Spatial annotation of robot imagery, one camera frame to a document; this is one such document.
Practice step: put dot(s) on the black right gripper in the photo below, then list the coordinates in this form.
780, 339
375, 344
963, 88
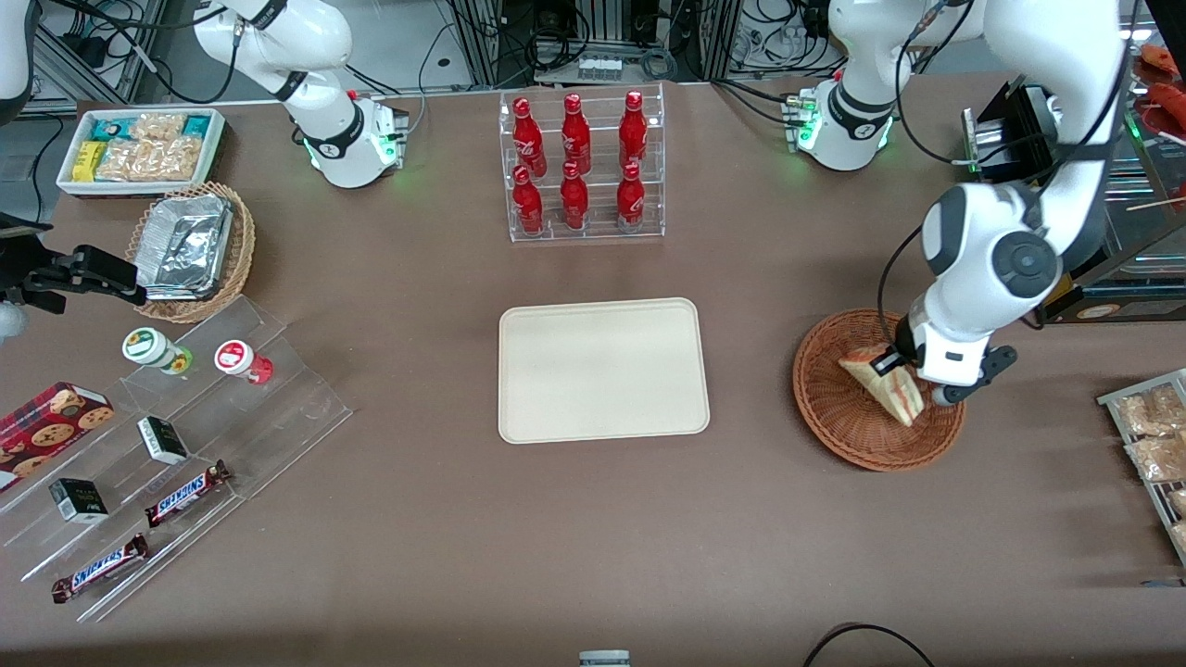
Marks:
44, 276

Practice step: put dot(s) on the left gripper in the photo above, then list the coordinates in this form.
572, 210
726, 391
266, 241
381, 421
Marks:
901, 356

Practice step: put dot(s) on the triangular sandwich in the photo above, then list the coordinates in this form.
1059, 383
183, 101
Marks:
894, 394

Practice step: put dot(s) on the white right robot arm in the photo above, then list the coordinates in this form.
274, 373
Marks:
324, 102

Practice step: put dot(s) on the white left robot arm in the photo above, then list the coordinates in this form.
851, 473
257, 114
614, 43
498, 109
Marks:
1010, 250

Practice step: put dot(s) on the brown round wicker basket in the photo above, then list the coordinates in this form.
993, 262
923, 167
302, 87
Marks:
834, 417

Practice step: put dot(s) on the light wicker basket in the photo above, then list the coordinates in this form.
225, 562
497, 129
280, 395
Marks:
243, 245

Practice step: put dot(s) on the cream plastic serving tray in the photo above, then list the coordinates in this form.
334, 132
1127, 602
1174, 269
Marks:
602, 371

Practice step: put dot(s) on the green lid snack cup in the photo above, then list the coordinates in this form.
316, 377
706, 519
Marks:
148, 346

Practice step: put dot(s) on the silver foil container stack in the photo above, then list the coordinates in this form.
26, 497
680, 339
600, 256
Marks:
185, 245

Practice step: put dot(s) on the white rectangular snack bin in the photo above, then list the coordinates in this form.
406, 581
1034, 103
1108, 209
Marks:
139, 188

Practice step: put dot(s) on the yellow snack packet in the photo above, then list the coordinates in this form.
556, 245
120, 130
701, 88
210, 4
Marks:
88, 160

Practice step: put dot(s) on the large clear nut bag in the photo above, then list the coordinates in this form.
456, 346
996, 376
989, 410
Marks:
148, 159

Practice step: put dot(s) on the teal snack packet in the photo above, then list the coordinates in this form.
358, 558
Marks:
197, 125
113, 128

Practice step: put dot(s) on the small clear nut bag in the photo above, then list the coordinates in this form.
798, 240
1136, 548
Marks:
157, 126

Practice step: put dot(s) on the red lid snack cup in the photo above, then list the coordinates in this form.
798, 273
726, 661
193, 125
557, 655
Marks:
236, 358

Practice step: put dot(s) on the red plaid cookie box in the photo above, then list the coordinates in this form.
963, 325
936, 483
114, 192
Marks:
46, 431

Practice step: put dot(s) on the small black carton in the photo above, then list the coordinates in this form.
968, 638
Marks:
163, 440
79, 500

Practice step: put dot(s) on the clear acrylic stepped display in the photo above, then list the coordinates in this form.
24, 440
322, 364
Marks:
278, 417

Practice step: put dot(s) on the Snickers chocolate bar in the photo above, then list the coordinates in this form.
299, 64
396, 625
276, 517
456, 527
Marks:
185, 494
100, 568

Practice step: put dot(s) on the black food warmer appliance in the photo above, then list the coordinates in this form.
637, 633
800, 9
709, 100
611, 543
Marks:
1140, 310

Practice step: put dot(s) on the black box silver face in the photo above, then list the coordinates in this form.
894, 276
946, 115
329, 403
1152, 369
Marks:
1015, 130

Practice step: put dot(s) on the clear bag of crackers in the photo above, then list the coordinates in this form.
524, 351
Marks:
1158, 459
1149, 412
1180, 537
1179, 502

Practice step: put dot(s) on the red cola bottle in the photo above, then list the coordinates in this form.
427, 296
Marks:
575, 130
526, 134
633, 128
574, 199
528, 204
631, 199

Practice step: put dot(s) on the clear acrylic bottle rack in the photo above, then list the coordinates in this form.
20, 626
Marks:
598, 232

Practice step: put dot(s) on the thin dark blue object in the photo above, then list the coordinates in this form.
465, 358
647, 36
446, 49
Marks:
1163, 583

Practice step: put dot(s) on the orange food piece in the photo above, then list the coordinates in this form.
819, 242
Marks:
1167, 60

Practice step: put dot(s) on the white power strip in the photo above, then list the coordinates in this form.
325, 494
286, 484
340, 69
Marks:
599, 69

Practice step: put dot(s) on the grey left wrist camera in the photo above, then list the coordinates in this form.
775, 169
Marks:
973, 384

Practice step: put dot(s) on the grey metal bracket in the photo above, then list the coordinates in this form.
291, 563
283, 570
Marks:
604, 659

